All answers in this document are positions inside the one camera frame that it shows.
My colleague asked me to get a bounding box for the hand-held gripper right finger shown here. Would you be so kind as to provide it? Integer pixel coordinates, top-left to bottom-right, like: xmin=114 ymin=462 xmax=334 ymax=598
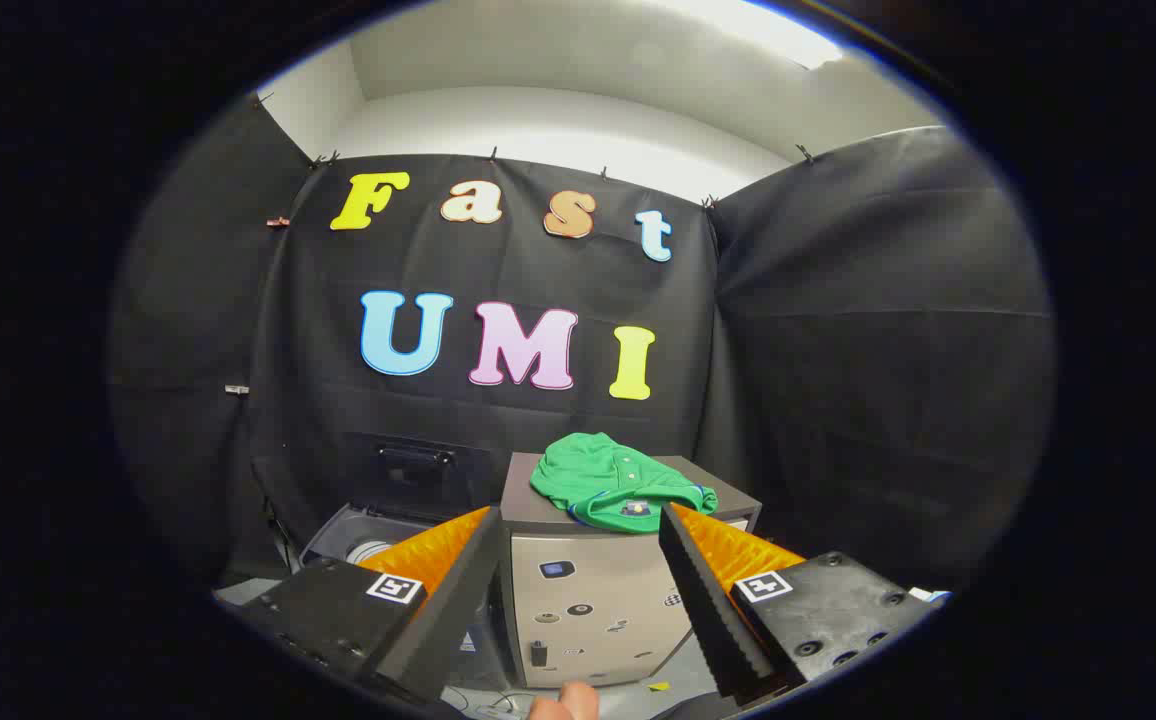
xmin=658 ymin=502 xmax=939 ymax=701

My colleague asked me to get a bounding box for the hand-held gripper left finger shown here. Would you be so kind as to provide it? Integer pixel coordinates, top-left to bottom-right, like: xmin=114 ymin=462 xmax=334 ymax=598
xmin=238 ymin=505 xmax=504 ymax=706

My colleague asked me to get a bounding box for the green polo shirt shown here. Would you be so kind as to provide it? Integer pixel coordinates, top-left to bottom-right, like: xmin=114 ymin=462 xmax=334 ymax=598
xmin=529 ymin=432 xmax=719 ymax=533

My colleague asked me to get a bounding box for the grey cabinet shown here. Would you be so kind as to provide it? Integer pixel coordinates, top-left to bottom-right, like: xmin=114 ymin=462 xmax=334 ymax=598
xmin=498 ymin=453 xmax=764 ymax=691

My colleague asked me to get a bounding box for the black backdrop cloth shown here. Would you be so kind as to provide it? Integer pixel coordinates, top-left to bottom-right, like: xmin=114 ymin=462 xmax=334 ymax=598
xmin=108 ymin=95 xmax=1056 ymax=601

